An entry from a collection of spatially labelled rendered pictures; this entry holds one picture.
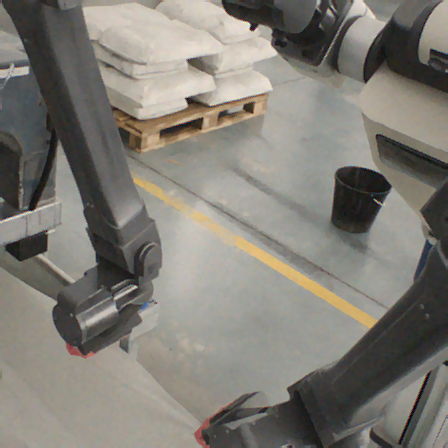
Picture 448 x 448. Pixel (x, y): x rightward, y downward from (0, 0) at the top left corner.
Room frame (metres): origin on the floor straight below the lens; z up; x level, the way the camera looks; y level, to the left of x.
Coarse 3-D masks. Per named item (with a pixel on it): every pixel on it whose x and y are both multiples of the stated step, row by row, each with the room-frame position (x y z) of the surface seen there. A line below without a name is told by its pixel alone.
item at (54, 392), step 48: (0, 288) 0.87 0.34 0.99; (0, 336) 0.87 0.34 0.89; (48, 336) 0.78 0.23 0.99; (0, 384) 0.82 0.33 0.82; (48, 384) 0.77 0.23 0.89; (96, 384) 0.71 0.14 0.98; (144, 384) 0.70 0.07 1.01; (0, 432) 0.75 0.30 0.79; (48, 432) 0.74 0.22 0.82; (96, 432) 0.70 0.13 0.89; (144, 432) 0.66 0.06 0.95; (192, 432) 0.62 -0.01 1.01
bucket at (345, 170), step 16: (336, 176) 3.15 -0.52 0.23; (352, 176) 3.24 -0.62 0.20; (368, 176) 3.24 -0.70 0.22; (336, 192) 3.06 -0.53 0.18; (352, 192) 2.98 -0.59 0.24; (368, 192) 3.21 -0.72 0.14; (384, 192) 3.00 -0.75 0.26; (336, 208) 3.05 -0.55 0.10; (352, 208) 2.99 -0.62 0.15; (368, 208) 2.99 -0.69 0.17; (336, 224) 3.04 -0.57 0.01; (352, 224) 3.00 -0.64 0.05; (368, 224) 3.02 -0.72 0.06
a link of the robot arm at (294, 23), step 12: (228, 0) 0.86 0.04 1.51; (240, 0) 0.83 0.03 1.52; (252, 0) 0.84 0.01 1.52; (264, 0) 0.84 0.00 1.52; (276, 0) 0.84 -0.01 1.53; (288, 0) 0.86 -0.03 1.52; (300, 0) 0.88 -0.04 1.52; (312, 0) 0.91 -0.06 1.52; (228, 12) 0.91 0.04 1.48; (276, 12) 0.86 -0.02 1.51; (288, 12) 0.86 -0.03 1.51; (300, 12) 0.88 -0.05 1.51; (312, 12) 0.91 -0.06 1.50; (276, 24) 0.87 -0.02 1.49; (288, 24) 0.86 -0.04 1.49; (300, 24) 0.89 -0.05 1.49
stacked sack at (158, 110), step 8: (112, 104) 3.70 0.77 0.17; (120, 104) 3.65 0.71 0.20; (128, 104) 3.62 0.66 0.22; (160, 104) 3.71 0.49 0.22; (168, 104) 3.75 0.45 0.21; (176, 104) 3.81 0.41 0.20; (184, 104) 3.86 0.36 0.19; (128, 112) 3.61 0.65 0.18; (136, 112) 3.57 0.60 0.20; (144, 112) 3.60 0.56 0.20; (152, 112) 3.64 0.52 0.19; (160, 112) 3.68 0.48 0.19; (168, 112) 3.74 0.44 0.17
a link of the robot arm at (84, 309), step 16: (96, 256) 0.71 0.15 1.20; (144, 256) 0.67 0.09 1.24; (160, 256) 0.69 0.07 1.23; (96, 272) 0.68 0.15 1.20; (112, 272) 0.68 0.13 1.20; (128, 272) 0.68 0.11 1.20; (144, 272) 0.66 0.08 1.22; (64, 288) 0.64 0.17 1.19; (80, 288) 0.64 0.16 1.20; (96, 288) 0.64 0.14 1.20; (112, 288) 0.65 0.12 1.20; (64, 304) 0.62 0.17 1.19; (80, 304) 0.62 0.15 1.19; (96, 304) 0.64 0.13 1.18; (112, 304) 0.65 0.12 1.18; (64, 320) 0.62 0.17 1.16; (80, 320) 0.61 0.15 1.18; (96, 320) 0.62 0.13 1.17; (112, 320) 0.64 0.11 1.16; (64, 336) 0.62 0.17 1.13; (80, 336) 0.61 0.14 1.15
